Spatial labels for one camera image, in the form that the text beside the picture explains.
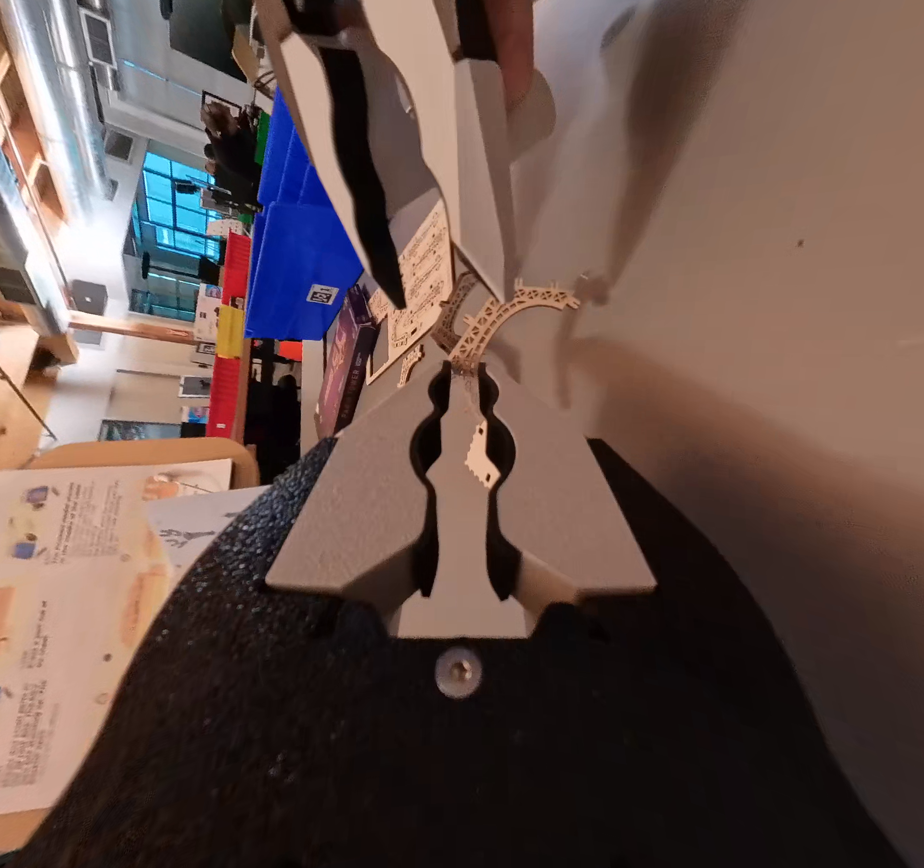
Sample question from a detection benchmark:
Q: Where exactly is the dark wall screen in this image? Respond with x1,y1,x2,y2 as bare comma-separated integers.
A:
157,0,255,83

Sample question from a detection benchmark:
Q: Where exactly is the square toothed wooden plate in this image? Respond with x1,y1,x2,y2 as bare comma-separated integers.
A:
464,419,503,488

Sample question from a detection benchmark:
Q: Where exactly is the person's right hand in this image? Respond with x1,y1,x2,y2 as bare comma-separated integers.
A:
497,0,541,112

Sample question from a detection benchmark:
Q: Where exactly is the grey desk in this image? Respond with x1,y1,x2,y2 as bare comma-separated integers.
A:
299,0,924,862

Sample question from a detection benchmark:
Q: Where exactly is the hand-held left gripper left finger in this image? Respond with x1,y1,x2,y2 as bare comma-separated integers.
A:
266,361,453,636

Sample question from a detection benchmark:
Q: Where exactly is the dark purple puzzle box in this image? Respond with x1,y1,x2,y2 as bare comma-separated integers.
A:
316,283,381,443

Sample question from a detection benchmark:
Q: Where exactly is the yellow storage bin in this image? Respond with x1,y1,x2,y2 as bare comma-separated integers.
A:
215,305,246,360

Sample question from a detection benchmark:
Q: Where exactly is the silver ventilation duct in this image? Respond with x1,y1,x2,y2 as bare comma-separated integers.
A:
0,0,109,222

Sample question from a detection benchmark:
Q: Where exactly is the red storage bin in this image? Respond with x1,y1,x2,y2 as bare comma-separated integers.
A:
205,229,252,441

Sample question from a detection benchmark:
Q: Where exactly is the plywood clipboard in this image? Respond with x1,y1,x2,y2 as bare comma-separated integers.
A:
0,437,262,868

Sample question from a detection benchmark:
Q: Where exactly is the colour instruction card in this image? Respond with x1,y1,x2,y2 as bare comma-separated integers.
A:
0,460,233,815

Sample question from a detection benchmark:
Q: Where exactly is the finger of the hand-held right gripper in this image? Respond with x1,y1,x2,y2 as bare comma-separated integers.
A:
449,58,558,297
278,26,445,311

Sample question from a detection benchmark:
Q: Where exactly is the blue storage bin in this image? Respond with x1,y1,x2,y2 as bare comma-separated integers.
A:
244,202,365,342
256,87,322,208

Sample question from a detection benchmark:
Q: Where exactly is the large wooden parts sheet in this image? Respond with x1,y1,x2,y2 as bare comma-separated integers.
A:
367,200,454,387

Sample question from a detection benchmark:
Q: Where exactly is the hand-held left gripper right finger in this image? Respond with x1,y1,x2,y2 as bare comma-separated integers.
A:
476,364,658,636

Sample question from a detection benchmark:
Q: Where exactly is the large window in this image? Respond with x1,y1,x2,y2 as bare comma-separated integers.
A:
128,152,226,320

